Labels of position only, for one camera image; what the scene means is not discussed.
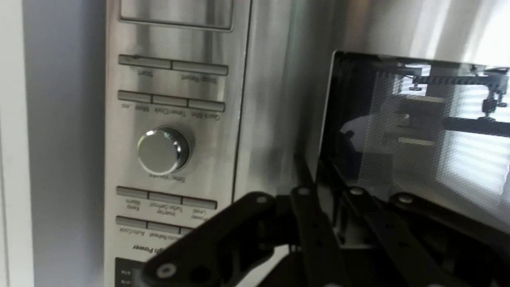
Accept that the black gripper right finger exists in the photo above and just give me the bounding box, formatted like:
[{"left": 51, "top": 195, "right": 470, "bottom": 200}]
[{"left": 340, "top": 185, "right": 510, "bottom": 287}]

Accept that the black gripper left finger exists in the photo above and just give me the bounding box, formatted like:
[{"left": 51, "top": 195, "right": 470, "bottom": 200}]
[{"left": 139, "top": 184, "right": 343, "bottom": 287}]

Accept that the silver microwave knob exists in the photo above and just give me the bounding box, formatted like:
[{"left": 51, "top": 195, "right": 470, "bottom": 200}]
[{"left": 136, "top": 126, "right": 191, "bottom": 178}]

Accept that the stainless microwave door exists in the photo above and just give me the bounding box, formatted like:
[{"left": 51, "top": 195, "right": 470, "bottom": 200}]
[{"left": 233, "top": 0, "right": 510, "bottom": 252}]

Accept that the stainless steel microwave body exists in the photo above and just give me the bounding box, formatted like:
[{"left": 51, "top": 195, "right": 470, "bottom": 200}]
[{"left": 102, "top": 0, "right": 252, "bottom": 287}]

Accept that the white cabinet frame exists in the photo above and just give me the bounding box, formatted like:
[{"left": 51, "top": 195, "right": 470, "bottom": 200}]
[{"left": 0, "top": 0, "right": 105, "bottom": 287}]

